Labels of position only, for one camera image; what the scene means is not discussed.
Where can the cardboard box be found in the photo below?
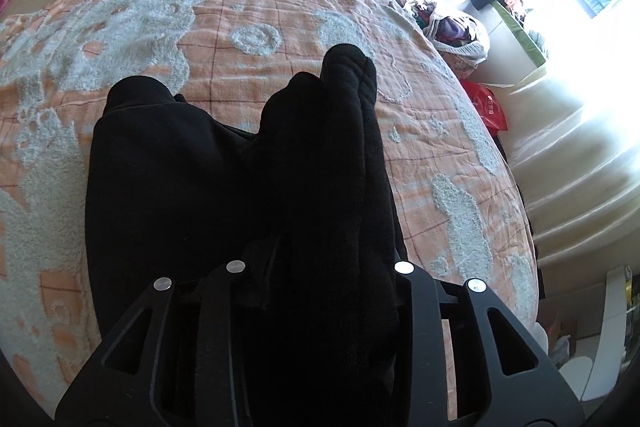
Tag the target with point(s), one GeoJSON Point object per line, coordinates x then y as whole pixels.
{"type": "Point", "coordinates": [555, 332]}

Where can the black sweater with orange cuffs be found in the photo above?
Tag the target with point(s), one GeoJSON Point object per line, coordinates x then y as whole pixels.
{"type": "Point", "coordinates": [275, 187]}

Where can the white curtain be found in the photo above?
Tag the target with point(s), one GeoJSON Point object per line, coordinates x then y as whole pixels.
{"type": "Point", "coordinates": [575, 157]}

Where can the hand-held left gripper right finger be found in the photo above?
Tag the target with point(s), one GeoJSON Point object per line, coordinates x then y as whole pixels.
{"type": "Point", "coordinates": [420, 287]}

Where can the white board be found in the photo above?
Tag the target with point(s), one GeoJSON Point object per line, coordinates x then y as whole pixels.
{"type": "Point", "coordinates": [610, 337]}

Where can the orange patterned blanket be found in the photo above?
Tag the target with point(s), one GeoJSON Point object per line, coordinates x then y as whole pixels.
{"type": "Point", "coordinates": [250, 12]}

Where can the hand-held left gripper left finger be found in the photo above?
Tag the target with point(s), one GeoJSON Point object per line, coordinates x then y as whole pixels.
{"type": "Point", "coordinates": [220, 297]}

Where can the red plastic bag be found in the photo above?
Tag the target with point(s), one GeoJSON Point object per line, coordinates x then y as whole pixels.
{"type": "Point", "coordinates": [487, 104]}

